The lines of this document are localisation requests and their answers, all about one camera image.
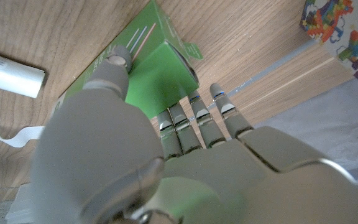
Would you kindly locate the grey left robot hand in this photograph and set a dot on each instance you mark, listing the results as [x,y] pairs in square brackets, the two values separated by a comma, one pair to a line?
[197,180]

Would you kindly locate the green cardboard package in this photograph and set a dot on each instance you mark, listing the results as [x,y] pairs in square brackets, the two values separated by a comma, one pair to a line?
[160,74]

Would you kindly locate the white bandage strip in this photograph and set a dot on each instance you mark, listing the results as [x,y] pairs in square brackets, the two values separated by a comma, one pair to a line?
[20,138]

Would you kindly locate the white bandage roll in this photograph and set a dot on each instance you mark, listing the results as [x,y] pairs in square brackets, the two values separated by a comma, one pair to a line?
[8,74]

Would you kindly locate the colourful block print box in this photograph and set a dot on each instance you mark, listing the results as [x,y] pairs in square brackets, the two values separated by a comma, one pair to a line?
[346,34]

